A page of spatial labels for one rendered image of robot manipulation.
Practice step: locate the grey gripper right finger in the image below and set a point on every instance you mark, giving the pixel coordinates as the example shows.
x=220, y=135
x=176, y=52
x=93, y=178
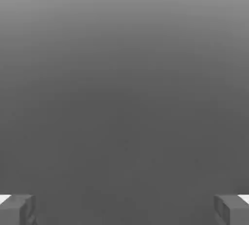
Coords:
x=236, y=212

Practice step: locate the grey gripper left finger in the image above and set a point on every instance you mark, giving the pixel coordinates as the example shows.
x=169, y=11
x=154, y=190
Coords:
x=13, y=211

